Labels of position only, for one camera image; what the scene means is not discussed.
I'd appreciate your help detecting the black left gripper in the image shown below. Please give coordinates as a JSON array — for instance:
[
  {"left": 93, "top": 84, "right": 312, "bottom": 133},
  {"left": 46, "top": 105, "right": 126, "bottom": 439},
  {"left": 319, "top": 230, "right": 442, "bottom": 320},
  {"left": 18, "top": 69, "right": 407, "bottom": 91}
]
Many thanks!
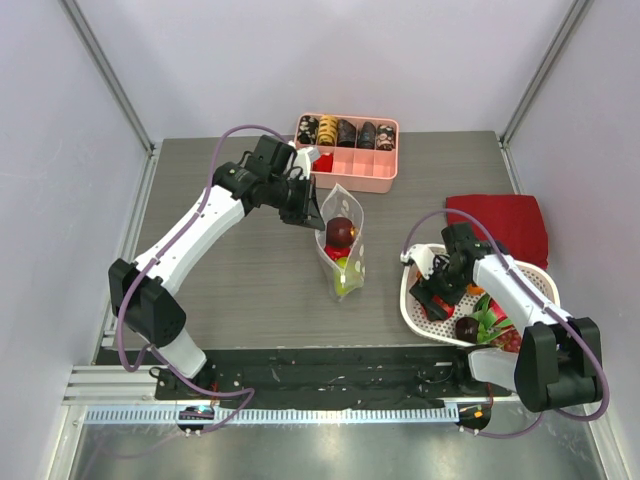
[{"left": 267, "top": 173, "right": 326, "bottom": 231}]

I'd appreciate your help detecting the orange tangerine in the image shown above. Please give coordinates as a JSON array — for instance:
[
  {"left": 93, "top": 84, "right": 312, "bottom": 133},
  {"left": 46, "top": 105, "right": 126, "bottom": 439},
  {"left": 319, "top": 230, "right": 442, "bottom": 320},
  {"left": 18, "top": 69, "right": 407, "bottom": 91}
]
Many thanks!
[{"left": 466, "top": 284, "right": 484, "bottom": 295}]

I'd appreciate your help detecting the red apple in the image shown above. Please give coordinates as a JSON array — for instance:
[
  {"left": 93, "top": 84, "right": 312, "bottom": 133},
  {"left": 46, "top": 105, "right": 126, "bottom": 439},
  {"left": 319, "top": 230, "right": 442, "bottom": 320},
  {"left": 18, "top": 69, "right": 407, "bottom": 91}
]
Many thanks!
[{"left": 424, "top": 296, "right": 455, "bottom": 322}]

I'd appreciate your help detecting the dark purple plum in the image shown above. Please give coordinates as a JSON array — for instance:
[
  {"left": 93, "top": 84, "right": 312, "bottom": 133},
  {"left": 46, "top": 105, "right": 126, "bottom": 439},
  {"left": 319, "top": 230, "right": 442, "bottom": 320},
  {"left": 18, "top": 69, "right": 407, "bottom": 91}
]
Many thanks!
[{"left": 325, "top": 217, "right": 358, "bottom": 249}]

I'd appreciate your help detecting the clear polka dot zip bag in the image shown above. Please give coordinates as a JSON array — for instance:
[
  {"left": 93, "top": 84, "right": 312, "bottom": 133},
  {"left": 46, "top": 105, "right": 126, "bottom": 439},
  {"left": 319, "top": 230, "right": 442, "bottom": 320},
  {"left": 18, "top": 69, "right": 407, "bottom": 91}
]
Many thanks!
[{"left": 315, "top": 184, "right": 366, "bottom": 301}]

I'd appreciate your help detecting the green pear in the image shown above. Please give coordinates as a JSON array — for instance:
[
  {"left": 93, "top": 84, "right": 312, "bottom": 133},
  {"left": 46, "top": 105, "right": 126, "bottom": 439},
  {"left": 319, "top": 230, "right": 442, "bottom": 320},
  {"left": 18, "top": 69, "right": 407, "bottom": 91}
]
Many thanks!
[{"left": 334, "top": 257, "right": 364, "bottom": 297}]

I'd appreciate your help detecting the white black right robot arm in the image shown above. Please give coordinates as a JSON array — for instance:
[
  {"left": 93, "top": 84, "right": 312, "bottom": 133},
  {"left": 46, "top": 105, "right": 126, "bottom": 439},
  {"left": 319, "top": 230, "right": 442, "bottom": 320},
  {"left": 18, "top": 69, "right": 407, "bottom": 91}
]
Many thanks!
[{"left": 400, "top": 219, "right": 610, "bottom": 419}]

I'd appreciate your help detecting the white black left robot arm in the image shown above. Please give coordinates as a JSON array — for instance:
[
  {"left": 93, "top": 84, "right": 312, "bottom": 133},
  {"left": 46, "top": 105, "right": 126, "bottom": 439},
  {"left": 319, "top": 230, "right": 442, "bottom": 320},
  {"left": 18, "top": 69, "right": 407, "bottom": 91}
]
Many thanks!
[{"left": 108, "top": 135, "right": 325, "bottom": 399}]

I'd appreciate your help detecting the pink dragon fruit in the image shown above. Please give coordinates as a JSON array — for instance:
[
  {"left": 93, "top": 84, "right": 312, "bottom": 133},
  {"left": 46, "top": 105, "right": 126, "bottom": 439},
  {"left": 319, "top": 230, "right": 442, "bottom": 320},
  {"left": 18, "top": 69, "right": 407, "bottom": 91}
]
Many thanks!
[{"left": 471, "top": 294, "right": 518, "bottom": 346}]

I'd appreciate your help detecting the pink divided organizer box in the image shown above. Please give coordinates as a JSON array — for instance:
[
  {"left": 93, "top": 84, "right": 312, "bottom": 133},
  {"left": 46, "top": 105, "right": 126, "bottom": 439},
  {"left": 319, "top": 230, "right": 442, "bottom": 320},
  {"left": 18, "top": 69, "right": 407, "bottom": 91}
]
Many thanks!
[{"left": 295, "top": 113, "right": 399, "bottom": 194}]

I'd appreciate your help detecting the folded red cloth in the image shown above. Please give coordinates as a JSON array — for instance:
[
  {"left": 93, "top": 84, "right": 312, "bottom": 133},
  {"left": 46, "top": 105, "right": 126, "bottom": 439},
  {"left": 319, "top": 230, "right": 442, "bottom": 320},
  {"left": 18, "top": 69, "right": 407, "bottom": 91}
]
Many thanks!
[{"left": 445, "top": 194, "right": 549, "bottom": 270}]

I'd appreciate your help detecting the purple grape bunch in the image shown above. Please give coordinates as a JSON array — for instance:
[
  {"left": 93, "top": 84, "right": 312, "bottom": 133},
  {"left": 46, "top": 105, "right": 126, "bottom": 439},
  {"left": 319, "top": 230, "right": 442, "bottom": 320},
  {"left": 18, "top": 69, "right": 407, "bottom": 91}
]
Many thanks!
[{"left": 492, "top": 330, "right": 522, "bottom": 353}]

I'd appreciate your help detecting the black floral sock roll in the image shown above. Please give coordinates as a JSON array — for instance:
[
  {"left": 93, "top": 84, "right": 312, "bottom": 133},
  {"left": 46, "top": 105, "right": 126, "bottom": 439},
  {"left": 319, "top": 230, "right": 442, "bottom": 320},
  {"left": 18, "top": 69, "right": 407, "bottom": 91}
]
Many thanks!
[{"left": 296, "top": 115, "right": 319, "bottom": 145}]

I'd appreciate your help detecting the dark brown sock roll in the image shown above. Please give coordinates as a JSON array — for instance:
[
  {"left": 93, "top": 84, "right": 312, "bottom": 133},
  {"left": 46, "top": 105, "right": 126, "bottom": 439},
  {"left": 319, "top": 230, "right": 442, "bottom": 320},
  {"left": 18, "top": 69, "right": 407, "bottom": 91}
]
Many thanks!
[{"left": 336, "top": 118, "right": 357, "bottom": 148}]

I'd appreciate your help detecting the white perforated fruit basket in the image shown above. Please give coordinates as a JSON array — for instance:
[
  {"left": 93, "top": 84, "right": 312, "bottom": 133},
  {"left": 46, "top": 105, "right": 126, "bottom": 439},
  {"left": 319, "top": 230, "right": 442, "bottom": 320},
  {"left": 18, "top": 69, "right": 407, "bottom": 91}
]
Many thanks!
[{"left": 399, "top": 260, "right": 561, "bottom": 347}]

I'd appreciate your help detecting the yellow black patterned roll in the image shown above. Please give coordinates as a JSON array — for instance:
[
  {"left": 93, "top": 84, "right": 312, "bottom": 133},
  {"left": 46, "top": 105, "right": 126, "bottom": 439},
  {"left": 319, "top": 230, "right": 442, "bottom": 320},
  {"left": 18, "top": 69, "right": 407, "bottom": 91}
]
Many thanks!
[{"left": 316, "top": 115, "right": 339, "bottom": 146}]

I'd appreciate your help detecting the black dotted sock roll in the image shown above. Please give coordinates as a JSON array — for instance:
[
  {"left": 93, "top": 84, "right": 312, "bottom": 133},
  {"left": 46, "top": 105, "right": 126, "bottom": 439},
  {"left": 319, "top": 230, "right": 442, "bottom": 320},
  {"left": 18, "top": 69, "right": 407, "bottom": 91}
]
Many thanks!
[{"left": 356, "top": 121, "right": 376, "bottom": 150}]

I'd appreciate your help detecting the black pink floral roll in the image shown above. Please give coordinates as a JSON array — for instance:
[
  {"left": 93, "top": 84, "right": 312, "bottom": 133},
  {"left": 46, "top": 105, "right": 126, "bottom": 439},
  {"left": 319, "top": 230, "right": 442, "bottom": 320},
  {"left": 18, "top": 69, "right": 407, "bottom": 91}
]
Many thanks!
[{"left": 376, "top": 124, "right": 396, "bottom": 151}]

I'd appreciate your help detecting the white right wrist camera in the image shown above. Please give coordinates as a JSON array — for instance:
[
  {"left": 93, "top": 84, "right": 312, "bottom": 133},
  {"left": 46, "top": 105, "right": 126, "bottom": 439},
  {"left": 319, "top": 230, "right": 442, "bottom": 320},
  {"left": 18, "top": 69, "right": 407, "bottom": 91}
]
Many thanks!
[{"left": 400, "top": 244, "right": 436, "bottom": 279}]

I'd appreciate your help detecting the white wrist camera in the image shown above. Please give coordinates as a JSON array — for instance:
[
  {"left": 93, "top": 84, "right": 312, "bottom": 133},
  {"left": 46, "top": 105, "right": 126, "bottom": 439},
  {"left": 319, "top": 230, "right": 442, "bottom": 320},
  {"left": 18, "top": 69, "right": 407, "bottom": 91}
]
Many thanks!
[
  {"left": 400, "top": 244, "right": 436, "bottom": 279},
  {"left": 289, "top": 141, "right": 321, "bottom": 179}
]

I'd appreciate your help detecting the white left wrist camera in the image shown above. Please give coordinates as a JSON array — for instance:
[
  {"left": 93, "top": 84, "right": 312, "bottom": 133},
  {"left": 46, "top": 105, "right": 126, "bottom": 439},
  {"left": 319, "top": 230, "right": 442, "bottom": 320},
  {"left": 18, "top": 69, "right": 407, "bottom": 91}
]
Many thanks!
[{"left": 289, "top": 141, "right": 321, "bottom": 179}]

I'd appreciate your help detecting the white slotted cable duct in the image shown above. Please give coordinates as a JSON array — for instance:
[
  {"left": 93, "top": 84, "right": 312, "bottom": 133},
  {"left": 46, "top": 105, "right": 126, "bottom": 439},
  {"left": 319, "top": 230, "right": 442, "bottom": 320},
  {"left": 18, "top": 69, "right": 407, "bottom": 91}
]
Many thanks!
[{"left": 84, "top": 404, "right": 459, "bottom": 425}]

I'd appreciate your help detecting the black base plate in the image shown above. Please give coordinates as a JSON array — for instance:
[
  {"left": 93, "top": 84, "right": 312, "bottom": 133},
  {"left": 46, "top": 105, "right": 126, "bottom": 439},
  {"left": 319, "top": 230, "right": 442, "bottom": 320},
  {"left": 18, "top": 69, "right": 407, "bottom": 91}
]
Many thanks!
[{"left": 154, "top": 344, "right": 511, "bottom": 411}]

